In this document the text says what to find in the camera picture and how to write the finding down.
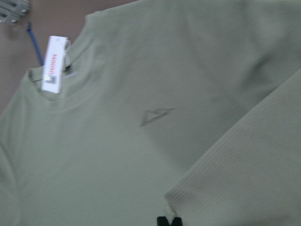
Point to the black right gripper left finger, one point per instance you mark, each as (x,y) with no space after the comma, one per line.
(163,220)

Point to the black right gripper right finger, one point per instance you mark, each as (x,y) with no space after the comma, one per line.
(177,220)

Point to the olive green long-sleeve shirt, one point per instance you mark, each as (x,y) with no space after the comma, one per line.
(191,106)

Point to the white Miniso hang tag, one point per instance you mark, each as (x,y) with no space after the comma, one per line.
(54,64)

